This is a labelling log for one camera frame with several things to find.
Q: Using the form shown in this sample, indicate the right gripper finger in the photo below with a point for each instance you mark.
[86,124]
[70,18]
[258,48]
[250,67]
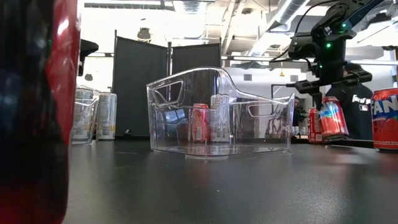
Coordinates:
[317,99]

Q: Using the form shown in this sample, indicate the red Fanta soda can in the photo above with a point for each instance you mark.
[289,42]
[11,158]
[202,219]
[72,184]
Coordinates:
[200,124]
[313,127]
[385,124]
[37,124]
[332,119]

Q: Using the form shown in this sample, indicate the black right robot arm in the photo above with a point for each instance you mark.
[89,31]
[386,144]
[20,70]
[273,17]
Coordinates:
[357,12]

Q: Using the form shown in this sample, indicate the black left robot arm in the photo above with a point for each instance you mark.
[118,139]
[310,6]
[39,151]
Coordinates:
[88,48]

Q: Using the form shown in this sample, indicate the person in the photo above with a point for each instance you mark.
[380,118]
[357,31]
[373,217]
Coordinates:
[298,107]
[357,118]

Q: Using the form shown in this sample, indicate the long ceiling light bar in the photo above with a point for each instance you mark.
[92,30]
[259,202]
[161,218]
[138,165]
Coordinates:
[248,58]

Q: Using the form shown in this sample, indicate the clear plastic storage bin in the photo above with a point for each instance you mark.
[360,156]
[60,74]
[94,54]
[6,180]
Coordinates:
[242,146]
[95,130]

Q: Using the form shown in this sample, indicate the black ceiling-mounted device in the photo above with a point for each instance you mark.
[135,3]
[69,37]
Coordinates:
[144,34]

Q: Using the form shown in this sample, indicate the black table clamp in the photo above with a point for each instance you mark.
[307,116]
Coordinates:
[127,132]

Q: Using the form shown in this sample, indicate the small black dome device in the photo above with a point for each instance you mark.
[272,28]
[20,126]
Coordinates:
[88,77]

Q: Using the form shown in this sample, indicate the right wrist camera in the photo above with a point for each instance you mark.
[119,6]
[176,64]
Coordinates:
[303,46]

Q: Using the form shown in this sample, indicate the grey wall vent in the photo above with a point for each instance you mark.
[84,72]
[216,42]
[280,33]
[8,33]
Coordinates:
[247,77]
[293,77]

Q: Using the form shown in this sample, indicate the black tubular frame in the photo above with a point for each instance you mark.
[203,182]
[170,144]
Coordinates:
[280,84]

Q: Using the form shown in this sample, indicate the silver ventilation duct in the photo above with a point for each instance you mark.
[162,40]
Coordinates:
[286,14]

